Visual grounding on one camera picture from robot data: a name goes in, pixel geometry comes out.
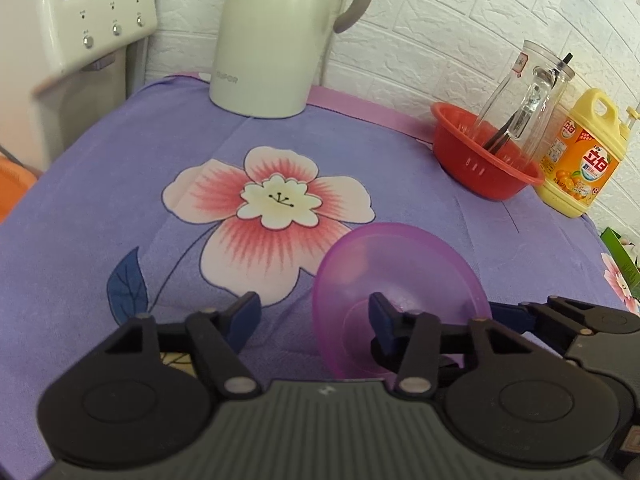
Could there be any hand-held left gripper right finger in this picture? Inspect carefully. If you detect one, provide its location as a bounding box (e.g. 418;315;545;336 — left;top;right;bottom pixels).
368;292;546;397

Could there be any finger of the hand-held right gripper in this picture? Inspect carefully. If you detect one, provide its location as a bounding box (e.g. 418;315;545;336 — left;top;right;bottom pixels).
489;296;640;356

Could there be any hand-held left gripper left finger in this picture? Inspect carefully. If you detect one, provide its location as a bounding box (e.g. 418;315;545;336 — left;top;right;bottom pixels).
102;291;263;397

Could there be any purple translucent plastic bowl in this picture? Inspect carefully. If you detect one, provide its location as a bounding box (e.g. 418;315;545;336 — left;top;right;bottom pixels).
311;223;493;380

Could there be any green box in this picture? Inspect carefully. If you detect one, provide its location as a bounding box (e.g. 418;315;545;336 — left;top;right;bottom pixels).
600;227;640;301

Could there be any red plastic colander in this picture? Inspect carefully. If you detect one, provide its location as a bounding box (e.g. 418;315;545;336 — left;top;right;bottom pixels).
431;102;546;202

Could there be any purple floral tablecloth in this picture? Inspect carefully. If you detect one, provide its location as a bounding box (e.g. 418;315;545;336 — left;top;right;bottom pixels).
0;74;640;403

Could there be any yellow dish soap bottle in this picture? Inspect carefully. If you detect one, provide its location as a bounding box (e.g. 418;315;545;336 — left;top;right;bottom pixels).
532;88;640;219

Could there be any black stirring stick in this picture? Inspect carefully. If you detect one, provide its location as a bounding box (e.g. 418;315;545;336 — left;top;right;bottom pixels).
482;52;573;153

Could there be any clear glass jar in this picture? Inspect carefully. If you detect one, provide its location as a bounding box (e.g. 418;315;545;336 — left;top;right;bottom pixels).
472;40;576;161

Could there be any orange plastic basin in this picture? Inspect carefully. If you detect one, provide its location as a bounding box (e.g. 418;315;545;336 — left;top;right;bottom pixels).
0;155;43;223

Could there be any white thermos jug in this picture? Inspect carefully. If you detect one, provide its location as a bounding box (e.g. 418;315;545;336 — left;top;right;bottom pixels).
209;0;383;120

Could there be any white water dispenser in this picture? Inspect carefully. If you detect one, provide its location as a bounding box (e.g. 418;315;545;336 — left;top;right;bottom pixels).
0;0;159;173

